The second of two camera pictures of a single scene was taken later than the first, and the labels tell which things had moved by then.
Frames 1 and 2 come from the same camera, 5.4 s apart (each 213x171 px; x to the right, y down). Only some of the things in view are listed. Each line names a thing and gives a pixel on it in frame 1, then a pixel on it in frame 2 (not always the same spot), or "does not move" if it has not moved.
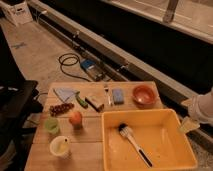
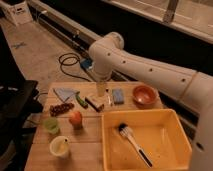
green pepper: x=80 y=100 does not move
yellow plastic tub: x=145 y=140 does not move
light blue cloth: x=66 y=94 does not move
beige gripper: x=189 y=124 → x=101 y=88
